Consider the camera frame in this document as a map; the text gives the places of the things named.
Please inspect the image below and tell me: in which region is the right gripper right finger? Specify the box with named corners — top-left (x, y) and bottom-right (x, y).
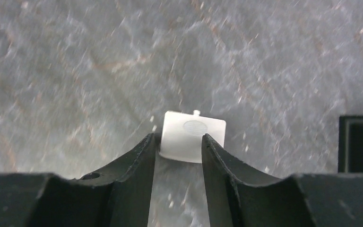
top-left (201, 134), bottom-right (363, 227)

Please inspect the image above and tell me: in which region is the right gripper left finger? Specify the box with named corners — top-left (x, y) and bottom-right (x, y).
top-left (0, 133), bottom-right (156, 227)

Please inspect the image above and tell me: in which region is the white battery cover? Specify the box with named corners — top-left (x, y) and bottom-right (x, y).
top-left (159, 110), bottom-right (226, 164)

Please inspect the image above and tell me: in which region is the black grey checkerboard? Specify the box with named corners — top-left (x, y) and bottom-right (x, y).
top-left (337, 115), bottom-right (363, 173)

